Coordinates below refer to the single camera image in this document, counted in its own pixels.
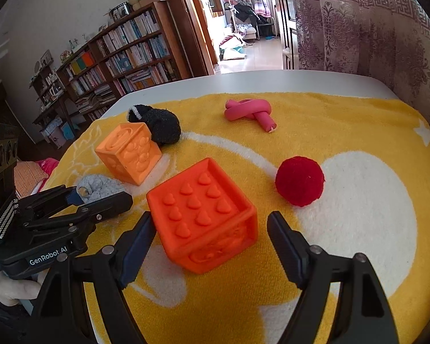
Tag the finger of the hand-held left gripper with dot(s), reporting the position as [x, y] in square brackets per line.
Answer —
[73, 195]
[107, 206]

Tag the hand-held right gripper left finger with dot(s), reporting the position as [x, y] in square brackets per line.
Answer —
[136, 254]

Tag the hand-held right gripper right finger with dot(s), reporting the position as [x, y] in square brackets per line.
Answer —
[290, 254]

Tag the grey sock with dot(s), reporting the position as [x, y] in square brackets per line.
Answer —
[100, 186]

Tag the dark orange embossed cube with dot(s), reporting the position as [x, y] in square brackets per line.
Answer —
[200, 222]

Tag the person's left hand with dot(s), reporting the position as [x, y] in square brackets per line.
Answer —
[18, 288]

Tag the light orange embossed cube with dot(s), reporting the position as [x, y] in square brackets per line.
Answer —
[129, 154]

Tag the red pom-pom ball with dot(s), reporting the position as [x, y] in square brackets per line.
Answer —
[300, 182]

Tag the yellow and white blanket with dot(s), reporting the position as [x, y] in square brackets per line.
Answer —
[362, 222]

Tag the black striped sock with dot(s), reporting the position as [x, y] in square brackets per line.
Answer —
[161, 125]

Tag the pink foam twist roller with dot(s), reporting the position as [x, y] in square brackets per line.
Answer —
[251, 109]

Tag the wooden bookshelf with books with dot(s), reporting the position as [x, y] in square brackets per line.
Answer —
[136, 53]

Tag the white coat rack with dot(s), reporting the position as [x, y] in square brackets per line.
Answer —
[231, 3]

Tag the pile of dark clothes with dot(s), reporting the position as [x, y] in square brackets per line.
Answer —
[245, 12]

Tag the patterned beige curtain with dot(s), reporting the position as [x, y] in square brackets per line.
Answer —
[362, 25]

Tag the photo frame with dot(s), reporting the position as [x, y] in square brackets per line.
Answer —
[121, 11]

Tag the wooden door frame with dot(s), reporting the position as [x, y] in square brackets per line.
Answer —
[193, 25]

